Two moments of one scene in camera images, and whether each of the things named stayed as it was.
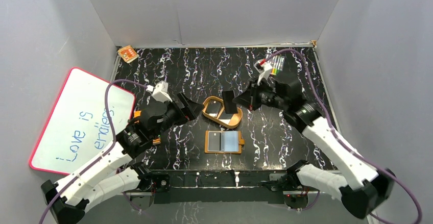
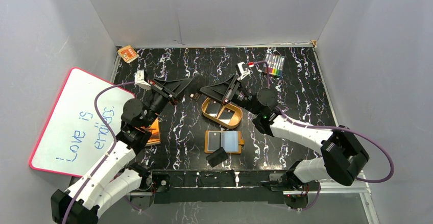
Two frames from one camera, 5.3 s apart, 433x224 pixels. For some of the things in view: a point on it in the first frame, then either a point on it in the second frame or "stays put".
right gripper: x=249 y=98 to x=224 y=92
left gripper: x=181 y=106 to x=166 y=91
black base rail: x=222 y=186 stays put
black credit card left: x=214 y=107 stays put
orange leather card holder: x=223 y=141 stays put
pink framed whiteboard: x=77 y=130 stays put
